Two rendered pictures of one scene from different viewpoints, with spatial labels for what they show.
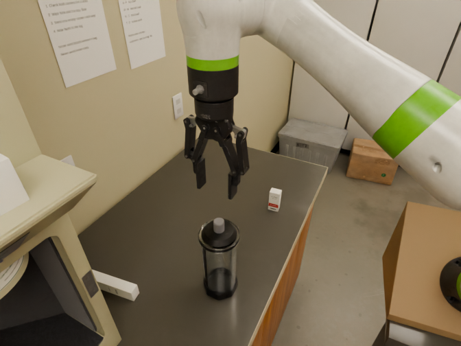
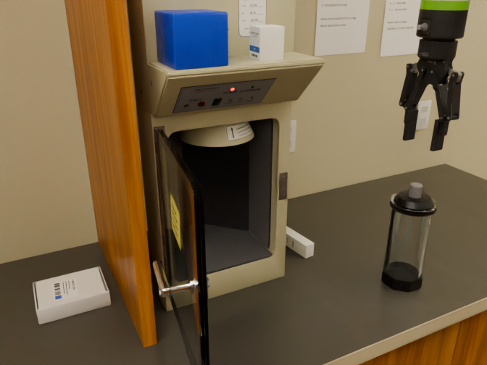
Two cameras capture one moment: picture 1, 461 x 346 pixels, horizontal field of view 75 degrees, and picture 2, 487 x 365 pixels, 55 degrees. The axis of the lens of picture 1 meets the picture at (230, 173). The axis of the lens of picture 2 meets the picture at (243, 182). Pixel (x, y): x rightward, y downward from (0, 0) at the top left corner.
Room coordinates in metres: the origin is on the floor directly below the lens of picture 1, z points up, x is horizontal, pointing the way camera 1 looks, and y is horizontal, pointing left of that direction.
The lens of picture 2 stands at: (-0.51, -0.23, 1.65)
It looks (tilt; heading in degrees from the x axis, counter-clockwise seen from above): 23 degrees down; 36
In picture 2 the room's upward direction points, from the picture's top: straight up
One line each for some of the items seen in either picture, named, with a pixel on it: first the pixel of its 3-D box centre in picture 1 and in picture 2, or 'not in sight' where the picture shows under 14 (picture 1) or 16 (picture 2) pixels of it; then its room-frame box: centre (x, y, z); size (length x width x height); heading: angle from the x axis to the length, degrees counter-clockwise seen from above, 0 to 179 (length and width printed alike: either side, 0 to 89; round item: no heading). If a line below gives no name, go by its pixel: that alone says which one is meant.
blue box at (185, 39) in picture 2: not in sight; (191, 38); (0.13, 0.35, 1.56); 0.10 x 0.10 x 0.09; 63
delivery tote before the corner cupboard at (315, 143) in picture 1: (311, 145); not in sight; (2.68, -0.83, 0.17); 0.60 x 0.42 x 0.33; 61
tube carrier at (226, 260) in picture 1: (219, 259); (407, 240); (0.54, 0.03, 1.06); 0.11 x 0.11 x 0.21
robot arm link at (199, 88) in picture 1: (212, 80); (439, 24); (0.54, 0.03, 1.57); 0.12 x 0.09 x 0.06; 153
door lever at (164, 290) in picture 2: not in sight; (171, 277); (-0.05, 0.24, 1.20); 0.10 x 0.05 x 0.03; 55
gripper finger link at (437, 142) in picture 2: (232, 183); (438, 135); (0.53, 0.00, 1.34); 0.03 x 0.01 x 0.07; 153
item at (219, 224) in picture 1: (219, 230); (414, 197); (0.54, 0.03, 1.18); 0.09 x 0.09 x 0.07
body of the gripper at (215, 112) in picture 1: (214, 117); (435, 61); (0.54, 0.03, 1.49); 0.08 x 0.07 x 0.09; 63
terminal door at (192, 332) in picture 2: not in sight; (180, 256); (0.01, 0.29, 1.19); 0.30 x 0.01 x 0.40; 55
